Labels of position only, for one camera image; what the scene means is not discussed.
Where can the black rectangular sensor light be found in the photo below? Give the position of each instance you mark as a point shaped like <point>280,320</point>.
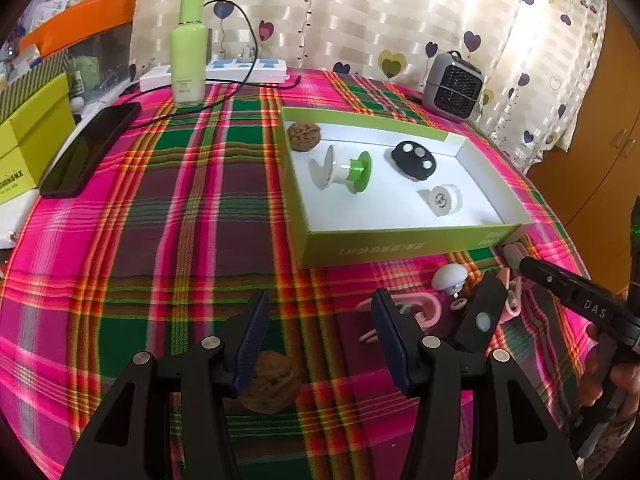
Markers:
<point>487,302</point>

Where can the green white striped box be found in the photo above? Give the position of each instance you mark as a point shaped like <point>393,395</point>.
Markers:
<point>30,79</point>

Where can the white power strip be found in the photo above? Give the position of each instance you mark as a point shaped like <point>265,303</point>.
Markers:
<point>260,74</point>

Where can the black charger adapter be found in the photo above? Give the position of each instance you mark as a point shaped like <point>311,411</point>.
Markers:
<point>210,42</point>

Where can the light green bottle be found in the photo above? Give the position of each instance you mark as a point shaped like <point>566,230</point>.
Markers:
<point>187,60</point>

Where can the orange plastic tray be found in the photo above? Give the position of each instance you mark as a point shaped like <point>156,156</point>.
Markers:
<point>85,15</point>

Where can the white heart-print curtain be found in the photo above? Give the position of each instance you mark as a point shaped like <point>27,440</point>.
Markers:
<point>375,10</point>

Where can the lime green shoebox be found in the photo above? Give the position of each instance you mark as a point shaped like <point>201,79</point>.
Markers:
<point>35,150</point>

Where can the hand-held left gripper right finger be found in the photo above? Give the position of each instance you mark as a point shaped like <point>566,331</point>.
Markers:
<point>395,347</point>

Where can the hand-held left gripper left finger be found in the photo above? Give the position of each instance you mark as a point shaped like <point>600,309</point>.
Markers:
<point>250,342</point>

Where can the pink clip-shaped massager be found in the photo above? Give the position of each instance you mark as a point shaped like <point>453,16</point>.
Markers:
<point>425,310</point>

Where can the white mushroom-shaped massager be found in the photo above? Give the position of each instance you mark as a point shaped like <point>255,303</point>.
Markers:
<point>449,277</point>

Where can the black smartphone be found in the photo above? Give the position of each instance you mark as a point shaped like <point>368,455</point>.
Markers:
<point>85,152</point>

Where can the wooden cabinet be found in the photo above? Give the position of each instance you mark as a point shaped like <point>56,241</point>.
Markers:
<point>600,150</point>

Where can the person's right hand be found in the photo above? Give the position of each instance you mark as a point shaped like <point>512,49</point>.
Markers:
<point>629,377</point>

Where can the white and green roller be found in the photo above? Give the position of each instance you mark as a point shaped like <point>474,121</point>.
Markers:
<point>345,172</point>

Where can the grey small heater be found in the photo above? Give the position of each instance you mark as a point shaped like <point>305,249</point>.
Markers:
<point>452,90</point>

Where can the clear storage box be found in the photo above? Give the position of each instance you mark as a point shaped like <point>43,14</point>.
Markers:
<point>110,55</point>

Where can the white round cap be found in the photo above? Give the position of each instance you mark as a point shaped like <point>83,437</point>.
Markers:
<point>440,201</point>

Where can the person's right forearm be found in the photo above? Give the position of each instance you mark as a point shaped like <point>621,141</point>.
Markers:
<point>615,447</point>

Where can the black oval three-button device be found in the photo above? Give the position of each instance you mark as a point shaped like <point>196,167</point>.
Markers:
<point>407,164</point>

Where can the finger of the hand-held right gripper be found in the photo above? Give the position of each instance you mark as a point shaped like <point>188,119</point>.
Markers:
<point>545,274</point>

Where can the pink green plaid tablecloth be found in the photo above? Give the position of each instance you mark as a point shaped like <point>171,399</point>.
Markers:
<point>150,260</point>

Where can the brown walnut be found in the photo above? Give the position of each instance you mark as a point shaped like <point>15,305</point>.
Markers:
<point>275,380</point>
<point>305,136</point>

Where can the green and white cardboard box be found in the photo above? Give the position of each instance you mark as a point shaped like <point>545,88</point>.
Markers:
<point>380,202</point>

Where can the small pink roller massager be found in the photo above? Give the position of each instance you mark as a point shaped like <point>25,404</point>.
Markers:
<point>511,255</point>

